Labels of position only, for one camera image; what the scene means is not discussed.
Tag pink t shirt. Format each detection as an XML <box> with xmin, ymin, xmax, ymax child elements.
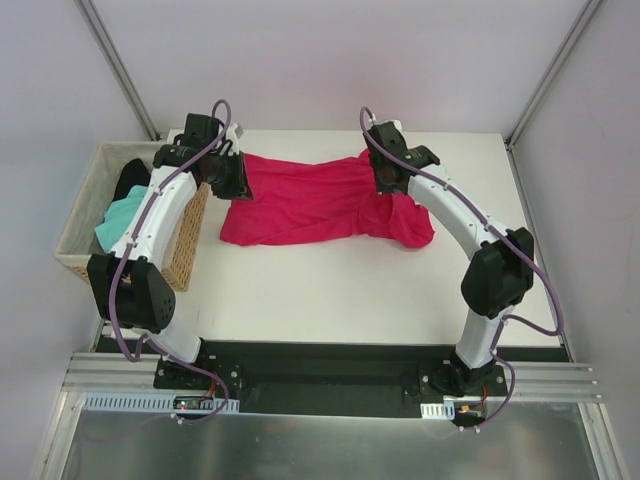
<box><xmin>219</xmin><ymin>150</ymin><xmax>435</xmax><ymax>249</ymax></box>

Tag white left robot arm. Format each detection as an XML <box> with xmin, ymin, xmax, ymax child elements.
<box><xmin>87</xmin><ymin>114</ymin><xmax>253</xmax><ymax>389</ymax></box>

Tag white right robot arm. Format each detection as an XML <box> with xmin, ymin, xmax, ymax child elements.
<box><xmin>361</xmin><ymin>121</ymin><xmax>534</xmax><ymax>395</ymax></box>

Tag black t shirt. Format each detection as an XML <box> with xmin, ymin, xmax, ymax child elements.
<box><xmin>112</xmin><ymin>158</ymin><xmax>151</xmax><ymax>202</ymax></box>

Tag teal t shirt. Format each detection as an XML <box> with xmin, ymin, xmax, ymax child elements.
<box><xmin>94</xmin><ymin>185</ymin><xmax>147</xmax><ymax>253</ymax></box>

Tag wicker laundry basket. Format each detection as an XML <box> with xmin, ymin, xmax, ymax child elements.
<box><xmin>55</xmin><ymin>142</ymin><xmax>209</xmax><ymax>292</ymax></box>

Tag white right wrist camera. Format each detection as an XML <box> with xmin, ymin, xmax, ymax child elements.
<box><xmin>374</xmin><ymin>119</ymin><xmax>403</xmax><ymax>132</ymax></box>

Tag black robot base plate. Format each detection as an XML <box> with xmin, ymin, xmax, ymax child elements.
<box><xmin>153</xmin><ymin>340</ymin><xmax>511</xmax><ymax>418</ymax></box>

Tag left aluminium frame post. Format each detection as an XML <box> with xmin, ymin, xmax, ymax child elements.
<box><xmin>74</xmin><ymin>0</ymin><xmax>161</xmax><ymax>141</ymax></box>

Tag aluminium frame post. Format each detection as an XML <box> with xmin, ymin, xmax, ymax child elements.
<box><xmin>505</xmin><ymin>0</ymin><xmax>607</xmax><ymax>152</ymax></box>
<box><xmin>74</xmin><ymin>0</ymin><xmax>161</xmax><ymax>141</ymax></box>

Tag right aluminium frame post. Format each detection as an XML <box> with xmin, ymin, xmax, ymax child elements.
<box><xmin>505</xmin><ymin>0</ymin><xmax>607</xmax><ymax>152</ymax></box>

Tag right white cable duct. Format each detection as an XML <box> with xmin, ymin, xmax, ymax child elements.
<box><xmin>420</xmin><ymin>401</ymin><xmax>455</xmax><ymax>421</ymax></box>

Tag white cable duct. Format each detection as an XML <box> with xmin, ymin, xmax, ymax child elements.
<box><xmin>84</xmin><ymin>393</ymin><xmax>240</xmax><ymax>415</ymax></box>
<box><xmin>420</xmin><ymin>401</ymin><xmax>455</xmax><ymax>421</ymax></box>

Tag left white cable duct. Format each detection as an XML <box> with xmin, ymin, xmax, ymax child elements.
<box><xmin>84</xmin><ymin>393</ymin><xmax>240</xmax><ymax>415</ymax></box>

